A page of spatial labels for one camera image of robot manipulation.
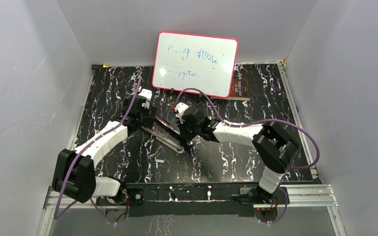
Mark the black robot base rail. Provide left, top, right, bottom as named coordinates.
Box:
left=96, top=182, right=290, bottom=220

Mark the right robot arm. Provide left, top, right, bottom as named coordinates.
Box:
left=174, top=103, right=299, bottom=204

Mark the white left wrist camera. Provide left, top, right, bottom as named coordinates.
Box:
left=138, top=89, right=152, bottom=109

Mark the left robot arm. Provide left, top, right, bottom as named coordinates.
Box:
left=52, top=95, right=157, bottom=205

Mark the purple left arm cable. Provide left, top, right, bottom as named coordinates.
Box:
left=53, top=76, right=142, bottom=225

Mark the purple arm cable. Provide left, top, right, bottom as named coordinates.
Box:
left=53, top=76, right=142, bottom=225
left=175, top=88, right=321, bottom=225

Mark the pink framed whiteboard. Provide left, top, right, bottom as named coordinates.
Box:
left=152, top=31, right=239, bottom=98

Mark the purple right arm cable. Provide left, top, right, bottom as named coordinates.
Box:
left=175, top=88, right=321, bottom=225

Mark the brown Three Days book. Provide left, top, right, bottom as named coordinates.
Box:
left=227, top=79, right=251, bottom=101

